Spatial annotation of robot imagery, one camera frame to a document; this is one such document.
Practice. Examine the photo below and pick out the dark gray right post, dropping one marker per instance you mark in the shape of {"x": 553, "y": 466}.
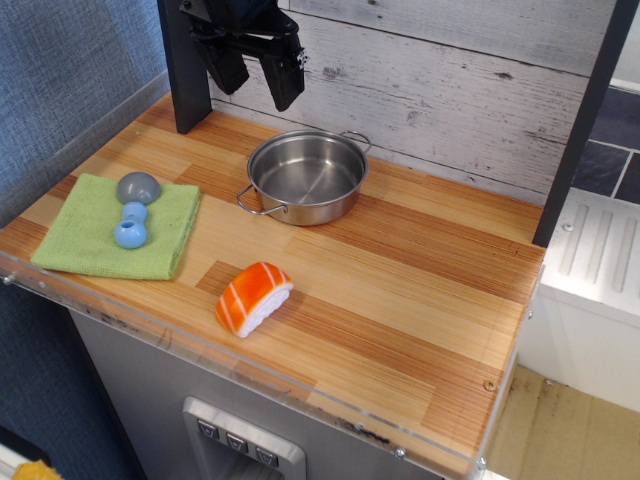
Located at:
{"x": 606, "y": 61}

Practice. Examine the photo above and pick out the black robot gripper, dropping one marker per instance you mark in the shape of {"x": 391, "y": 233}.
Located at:
{"x": 259, "y": 29}

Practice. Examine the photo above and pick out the clear acrylic edge guard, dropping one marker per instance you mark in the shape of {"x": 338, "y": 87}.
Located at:
{"x": 399, "y": 369}

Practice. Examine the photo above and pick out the dark gray post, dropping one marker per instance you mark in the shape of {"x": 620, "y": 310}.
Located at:
{"x": 188, "y": 77}
{"x": 606, "y": 61}

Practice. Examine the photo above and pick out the stainless steel pot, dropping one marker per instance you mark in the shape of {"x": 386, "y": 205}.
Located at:
{"x": 306, "y": 177}

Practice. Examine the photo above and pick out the green folded cloth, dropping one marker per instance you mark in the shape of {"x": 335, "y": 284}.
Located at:
{"x": 81, "y": 239}

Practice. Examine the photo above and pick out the white ridged sink unit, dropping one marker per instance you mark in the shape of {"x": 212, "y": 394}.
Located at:
{"x": 583, "y": 324}

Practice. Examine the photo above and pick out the blue and gray toy scoop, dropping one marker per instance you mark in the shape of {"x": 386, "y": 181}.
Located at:
{"x": 135, "y": 191}

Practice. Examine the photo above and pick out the salmon sushi toy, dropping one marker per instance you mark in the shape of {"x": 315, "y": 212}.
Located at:
{"x": 251, "y": 297}

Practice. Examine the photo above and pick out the dark gray left post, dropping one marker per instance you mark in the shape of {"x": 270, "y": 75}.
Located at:
{"x": 188, "y": 77}

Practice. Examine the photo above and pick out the silver dispenser panel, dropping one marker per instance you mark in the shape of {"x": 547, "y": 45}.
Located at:
{"x": 228, "y": 447}

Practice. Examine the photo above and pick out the yellow object at corner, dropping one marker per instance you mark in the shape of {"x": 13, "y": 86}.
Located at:
{"x": 37, "y": 470}

